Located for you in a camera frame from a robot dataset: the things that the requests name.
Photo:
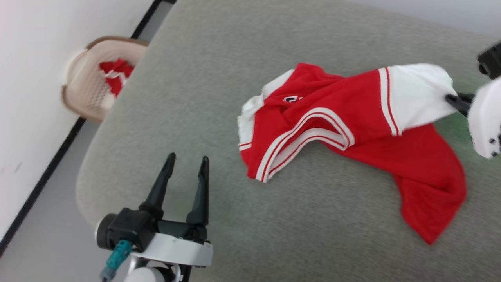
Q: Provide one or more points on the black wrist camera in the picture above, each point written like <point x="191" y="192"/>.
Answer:
<point x="129" y="229"/>
<point x="491" y="60"/>

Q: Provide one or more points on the red and white jersey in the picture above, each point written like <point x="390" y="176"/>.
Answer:
<point x="360" y="113"/>

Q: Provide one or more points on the grey-green fabric sofa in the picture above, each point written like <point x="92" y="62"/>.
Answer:
<point x="313" y="219"/>

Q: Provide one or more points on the red garment with white trim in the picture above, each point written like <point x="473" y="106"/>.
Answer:
<point x="117" y="74"/>

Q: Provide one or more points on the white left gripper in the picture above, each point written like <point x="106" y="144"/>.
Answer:
<point x="176" y="250"/>

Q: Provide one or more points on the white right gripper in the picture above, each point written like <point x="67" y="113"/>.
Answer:
<point x="487" y="117"/>

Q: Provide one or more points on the beige plastic laundry basket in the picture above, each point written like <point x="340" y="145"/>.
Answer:
<point x="84" y="90"/>

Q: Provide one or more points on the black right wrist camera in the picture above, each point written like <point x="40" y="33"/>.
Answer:
<point x="491" y="60"/>

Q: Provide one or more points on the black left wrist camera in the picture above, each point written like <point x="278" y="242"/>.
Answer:
<point x="129" y="229"/>

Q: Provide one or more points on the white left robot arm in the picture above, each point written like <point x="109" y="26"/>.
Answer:
<point x="148" y="274"/>

